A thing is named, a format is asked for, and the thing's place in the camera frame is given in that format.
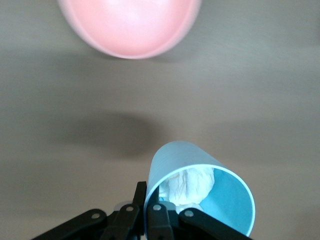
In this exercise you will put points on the pink bowl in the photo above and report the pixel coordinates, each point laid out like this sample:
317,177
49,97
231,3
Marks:
130,25

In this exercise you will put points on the blue cup with white tissue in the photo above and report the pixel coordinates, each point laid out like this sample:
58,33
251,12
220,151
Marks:
175,157

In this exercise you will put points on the crumpled white tissue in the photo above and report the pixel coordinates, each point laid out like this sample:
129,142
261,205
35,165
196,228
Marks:
187,185

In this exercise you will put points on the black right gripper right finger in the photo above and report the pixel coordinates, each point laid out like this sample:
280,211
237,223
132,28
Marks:
160,225

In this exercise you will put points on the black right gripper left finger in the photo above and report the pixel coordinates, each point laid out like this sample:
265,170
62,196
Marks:
117,225

